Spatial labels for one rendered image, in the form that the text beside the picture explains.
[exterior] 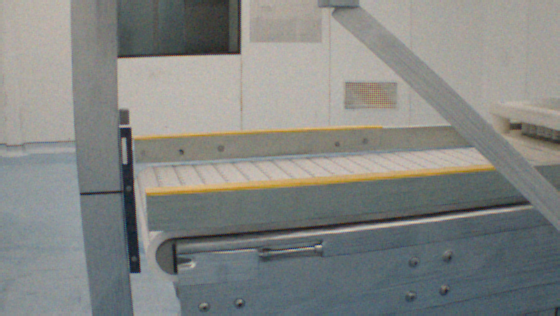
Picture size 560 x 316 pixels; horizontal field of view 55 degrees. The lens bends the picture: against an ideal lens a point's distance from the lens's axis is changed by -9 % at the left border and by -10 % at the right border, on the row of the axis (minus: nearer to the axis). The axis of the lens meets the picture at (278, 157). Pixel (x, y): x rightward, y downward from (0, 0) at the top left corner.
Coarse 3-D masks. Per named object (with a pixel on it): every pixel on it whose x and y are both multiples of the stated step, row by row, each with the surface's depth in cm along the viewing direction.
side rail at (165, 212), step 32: (224, 192) 49; (256, 192) 49; (288, 192) 50; (320, 192) 51; (352, 192) 52; (384, 192) 53; (416, 192) 54; (448, 192) 55; (480, 192) 56; (512, 192) 57; (160, 224) 48; (192, 224) 48; (224, 224) 49
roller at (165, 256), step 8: (168, 240) 50; (176, 240) 50; (160, 248) 49; (168, 248) 49; (160, 256) 49; (168, 256) 50; (160, 264) 49; (168, 264) 50; (176, 264) 50; (168, 272) 50; (176, 272) 50
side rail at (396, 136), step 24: (144, 144) 73; (168, 144) 74; (192, 144) 75; (216, 144) 75; (240, 144) 76; (264, 144) 77; (288, 144) 78; (312, 144) 79; (360, 144) 81; (384, 144) 82; (408, 144) 83; (432, 144) 84; (456, 144) 85
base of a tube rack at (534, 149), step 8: (504, 136) 82; (512, 136) 81; (520, 136) 82; (528, 136) 81; (512, 144) 80; (520, 144) 78; (528, 144) 77; (536, 144) 75; (544, 144) 75; (552, 144) 75; (520, 152) 78; (528, 152) 77; (536, 152) 75; (544, 152) 73; (552, 152) 72; (536, 160) 75; (544, 160) 73; (552, 160) 72
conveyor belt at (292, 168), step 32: (256, 160) 77; (288, 160) 77; (320, 160) 77; (352, 160) 77; (384, 160) 77; (416, 160) 77; (448, 160) 77; (480, 160) 77; (256, 224) 52; (288, 224) 53; (320, 224) 53
